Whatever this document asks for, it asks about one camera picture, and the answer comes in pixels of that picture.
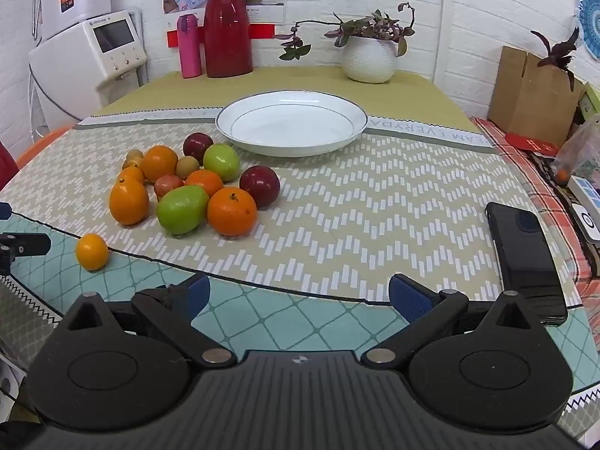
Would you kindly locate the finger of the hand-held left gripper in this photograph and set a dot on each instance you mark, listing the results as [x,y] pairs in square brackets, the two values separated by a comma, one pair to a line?
[28,243]
[4,211]

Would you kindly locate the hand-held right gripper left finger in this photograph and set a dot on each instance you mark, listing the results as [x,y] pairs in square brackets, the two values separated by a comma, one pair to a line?
[199,293]

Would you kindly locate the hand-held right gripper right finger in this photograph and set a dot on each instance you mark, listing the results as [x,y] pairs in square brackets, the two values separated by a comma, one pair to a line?
[407,297]

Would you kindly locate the small orange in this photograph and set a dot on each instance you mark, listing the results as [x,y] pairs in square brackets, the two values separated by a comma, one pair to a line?
[92,252]
[133,174]

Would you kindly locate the large green jujube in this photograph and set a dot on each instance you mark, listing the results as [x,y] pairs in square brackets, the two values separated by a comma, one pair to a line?
[182,209]

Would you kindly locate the tangerine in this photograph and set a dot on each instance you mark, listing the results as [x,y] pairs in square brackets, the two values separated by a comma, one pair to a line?
[232,212]
[204,181]

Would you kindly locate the small pink-red plum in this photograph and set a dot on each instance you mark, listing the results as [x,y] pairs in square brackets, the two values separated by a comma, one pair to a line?
[167,185]

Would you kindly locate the dark red plum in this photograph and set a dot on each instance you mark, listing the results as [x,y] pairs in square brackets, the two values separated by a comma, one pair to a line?
[260,186]
[197,145]

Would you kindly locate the green apple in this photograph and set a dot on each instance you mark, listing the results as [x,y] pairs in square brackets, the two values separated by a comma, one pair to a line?
[221,162]

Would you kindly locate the large round orange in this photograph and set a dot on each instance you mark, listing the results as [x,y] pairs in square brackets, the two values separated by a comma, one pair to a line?
[160,163]

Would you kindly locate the white plate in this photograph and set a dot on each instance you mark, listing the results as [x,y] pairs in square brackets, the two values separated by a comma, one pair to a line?
[290,124]

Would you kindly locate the red kettle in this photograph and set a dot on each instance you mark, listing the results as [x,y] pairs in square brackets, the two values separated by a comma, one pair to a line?
[5,166]

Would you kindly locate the orange chair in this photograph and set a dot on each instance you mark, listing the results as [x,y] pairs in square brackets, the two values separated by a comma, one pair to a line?
[42,147]

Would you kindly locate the black phone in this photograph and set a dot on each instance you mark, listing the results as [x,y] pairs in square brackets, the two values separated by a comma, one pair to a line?
[525,253]

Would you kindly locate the white water dispenser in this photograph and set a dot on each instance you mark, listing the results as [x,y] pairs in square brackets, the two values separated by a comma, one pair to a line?
[70,65]

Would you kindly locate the plaid cloth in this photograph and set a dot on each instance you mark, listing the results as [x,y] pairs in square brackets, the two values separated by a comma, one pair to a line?
[504,150]

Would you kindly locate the small white device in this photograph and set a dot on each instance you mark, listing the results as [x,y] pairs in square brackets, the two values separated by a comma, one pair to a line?
[588,220]

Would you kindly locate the red envelope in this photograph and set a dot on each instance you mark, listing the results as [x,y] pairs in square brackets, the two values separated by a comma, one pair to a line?
[532,144]

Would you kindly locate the olive tablecloth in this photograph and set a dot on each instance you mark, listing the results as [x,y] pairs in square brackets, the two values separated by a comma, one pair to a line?
[187,93]

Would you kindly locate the clear plastic bag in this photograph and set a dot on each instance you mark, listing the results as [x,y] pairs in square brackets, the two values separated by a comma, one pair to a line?
[581,150]

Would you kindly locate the cardboard box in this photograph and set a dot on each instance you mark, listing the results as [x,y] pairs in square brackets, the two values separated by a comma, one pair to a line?
[529,98]

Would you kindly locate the trailing plant in white pot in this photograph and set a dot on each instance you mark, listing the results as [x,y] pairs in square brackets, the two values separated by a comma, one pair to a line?
[369,58]

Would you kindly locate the pink bottle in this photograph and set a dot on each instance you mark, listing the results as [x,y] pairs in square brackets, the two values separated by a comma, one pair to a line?
[189,49]

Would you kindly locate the red thermos jug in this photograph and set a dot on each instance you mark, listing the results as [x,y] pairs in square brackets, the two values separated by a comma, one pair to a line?
[228,28]

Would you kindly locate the green file binder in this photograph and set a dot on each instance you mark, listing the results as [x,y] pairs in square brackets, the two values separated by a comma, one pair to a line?
[591,98]

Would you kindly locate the dark purple plant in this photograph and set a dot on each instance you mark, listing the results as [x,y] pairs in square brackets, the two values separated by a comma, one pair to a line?
[560,54]

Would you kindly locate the large blue round decoration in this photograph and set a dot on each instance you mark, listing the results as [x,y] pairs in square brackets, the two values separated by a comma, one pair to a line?
[590,21]

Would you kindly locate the red wall sticker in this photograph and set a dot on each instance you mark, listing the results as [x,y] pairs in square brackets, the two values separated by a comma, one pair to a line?
[262,31]

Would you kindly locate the white wall pipe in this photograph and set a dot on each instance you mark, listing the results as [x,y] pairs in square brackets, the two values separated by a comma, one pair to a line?
[444,18]

